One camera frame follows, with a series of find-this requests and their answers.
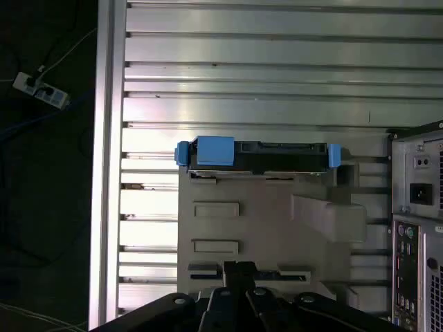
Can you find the white power strip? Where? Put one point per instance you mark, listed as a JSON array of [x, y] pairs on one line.
[[24, 84]]

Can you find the hard disk in blue carrier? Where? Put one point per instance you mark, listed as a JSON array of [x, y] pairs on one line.
[[277, 159]]

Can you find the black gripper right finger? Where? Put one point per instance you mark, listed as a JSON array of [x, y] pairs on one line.
[[263, 311]]

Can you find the grey parts rack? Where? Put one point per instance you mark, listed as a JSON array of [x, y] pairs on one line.
[[263, 221]]

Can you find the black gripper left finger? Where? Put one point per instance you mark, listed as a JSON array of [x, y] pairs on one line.
[[216, 311]]

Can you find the silver PC case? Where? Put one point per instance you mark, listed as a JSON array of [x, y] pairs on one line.
[[405, 166]]

